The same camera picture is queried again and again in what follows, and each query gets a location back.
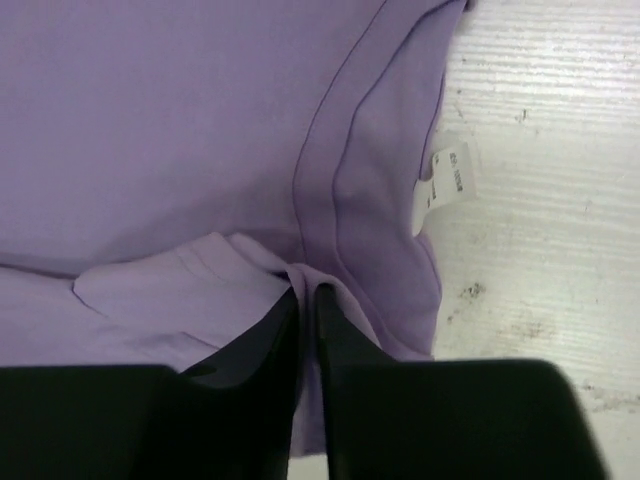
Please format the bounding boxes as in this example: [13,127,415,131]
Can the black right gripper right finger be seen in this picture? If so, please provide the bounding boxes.
[314,285,607,479]

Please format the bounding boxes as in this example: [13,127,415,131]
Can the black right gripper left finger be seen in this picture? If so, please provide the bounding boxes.
[1,292,300,479]

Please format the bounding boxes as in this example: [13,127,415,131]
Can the purple t-shirt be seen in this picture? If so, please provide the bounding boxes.
[0,0,481,459]

